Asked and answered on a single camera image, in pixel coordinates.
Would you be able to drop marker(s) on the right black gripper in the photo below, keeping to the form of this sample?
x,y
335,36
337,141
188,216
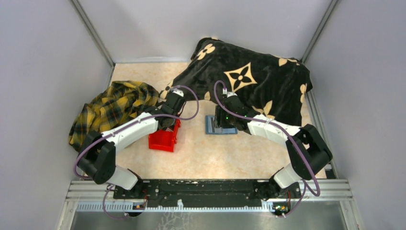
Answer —
x,y
219,121

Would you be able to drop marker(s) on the blue card holder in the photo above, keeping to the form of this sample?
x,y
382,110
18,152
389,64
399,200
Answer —
x,y
211,129

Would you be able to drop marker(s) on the red plastic bin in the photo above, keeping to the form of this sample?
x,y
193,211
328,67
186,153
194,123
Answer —
x,y
164,140

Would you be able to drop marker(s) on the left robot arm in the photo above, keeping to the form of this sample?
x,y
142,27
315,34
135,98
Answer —
x,y
97,158

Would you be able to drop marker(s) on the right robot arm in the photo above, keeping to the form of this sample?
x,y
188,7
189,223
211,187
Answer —
x,y
307,150

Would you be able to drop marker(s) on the yellow plaid shirt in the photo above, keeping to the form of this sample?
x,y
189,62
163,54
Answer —
x,y
121,102

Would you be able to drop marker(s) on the black floral blanket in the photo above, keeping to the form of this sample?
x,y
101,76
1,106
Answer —
x,y
271,85

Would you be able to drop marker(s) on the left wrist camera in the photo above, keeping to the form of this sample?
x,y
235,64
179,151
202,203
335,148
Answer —
x,y
177,91

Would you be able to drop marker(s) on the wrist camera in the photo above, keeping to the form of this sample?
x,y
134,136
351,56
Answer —
x,y
177,91
227,94

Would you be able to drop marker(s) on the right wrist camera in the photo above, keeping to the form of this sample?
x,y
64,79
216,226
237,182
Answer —
x,y
227,94

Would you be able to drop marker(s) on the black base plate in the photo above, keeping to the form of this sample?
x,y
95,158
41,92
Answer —
x,y
206,193

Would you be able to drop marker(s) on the aluminium front rail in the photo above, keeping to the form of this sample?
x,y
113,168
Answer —
x,y
93,197

